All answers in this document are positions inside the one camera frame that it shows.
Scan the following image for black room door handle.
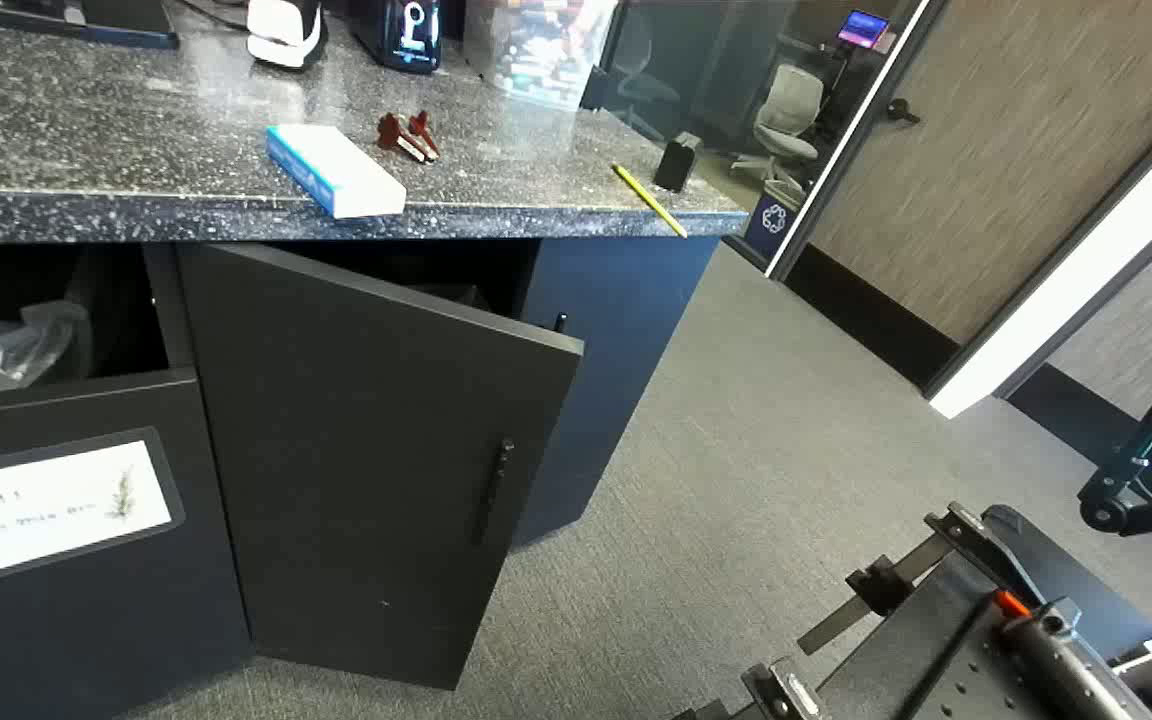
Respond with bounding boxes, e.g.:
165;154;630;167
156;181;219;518
879;90;926;132

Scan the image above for blue round logo sticker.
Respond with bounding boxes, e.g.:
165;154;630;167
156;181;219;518
740;191;802;273

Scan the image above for white label sign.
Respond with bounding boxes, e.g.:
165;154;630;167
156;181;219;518
0;435;181;591

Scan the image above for black electric pencil sharpener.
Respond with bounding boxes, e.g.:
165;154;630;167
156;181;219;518
347;0;447;77

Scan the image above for black clamp orange trigger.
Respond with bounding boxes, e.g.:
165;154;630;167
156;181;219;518
793;501;1152;720

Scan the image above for grey office chair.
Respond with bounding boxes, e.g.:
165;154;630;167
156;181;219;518
749;61;832;167

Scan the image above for computer monitor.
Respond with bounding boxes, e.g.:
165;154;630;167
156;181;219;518
835;9;895;54

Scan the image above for brown wooden door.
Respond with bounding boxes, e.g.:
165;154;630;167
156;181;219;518
809;0;1152;353

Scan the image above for black camera stand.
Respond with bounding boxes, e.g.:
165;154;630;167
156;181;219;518
1076;176;1152;547

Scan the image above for clear plastic trash bag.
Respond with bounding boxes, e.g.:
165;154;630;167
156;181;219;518
0;295;96;405

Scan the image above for white and blue box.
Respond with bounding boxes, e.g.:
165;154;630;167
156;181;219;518
261;121;410;223

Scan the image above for black open door handle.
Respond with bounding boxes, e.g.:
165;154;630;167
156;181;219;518
474;435;520;553

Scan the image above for small red object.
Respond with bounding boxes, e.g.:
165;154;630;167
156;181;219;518
373;109;431;167
406;109;443;163

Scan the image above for dark blue counter cabinet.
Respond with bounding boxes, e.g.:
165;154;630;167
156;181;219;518
0;0;752;720

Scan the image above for small black block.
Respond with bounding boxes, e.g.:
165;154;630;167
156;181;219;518
648;126;704;196

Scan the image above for silver door frame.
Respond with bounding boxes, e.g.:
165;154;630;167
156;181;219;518
762;0;957;284

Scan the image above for black perforated breadboard table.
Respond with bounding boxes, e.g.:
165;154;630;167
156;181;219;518
673;557;1152;720

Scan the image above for black open cabinet door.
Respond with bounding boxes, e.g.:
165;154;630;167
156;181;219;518
174;239;588;690

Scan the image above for yellow pencil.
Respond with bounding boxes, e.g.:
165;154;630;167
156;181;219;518
605;159;693;243

